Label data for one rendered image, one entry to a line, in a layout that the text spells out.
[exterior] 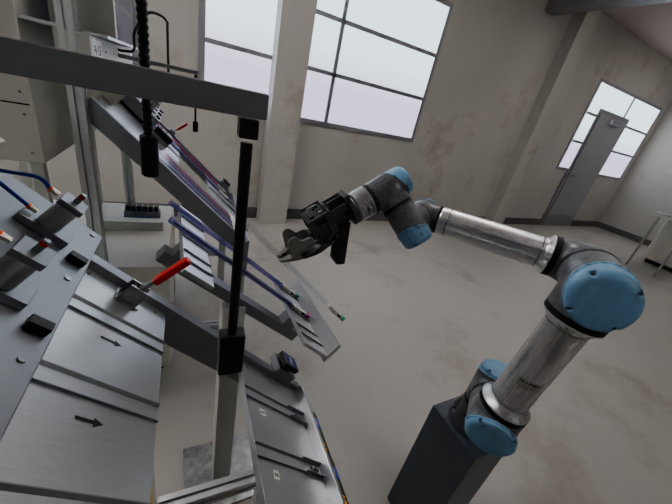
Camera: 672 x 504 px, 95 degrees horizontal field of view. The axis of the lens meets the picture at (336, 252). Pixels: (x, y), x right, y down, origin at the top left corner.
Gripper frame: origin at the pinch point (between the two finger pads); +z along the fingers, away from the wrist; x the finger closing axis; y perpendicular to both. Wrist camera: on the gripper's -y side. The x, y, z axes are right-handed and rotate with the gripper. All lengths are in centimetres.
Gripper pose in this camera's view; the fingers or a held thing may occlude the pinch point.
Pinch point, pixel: (284, 258)
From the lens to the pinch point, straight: 74.0
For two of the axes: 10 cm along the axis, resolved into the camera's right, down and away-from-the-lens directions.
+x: 4.2, 4.7, -7.8
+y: -3.4, -7.1, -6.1
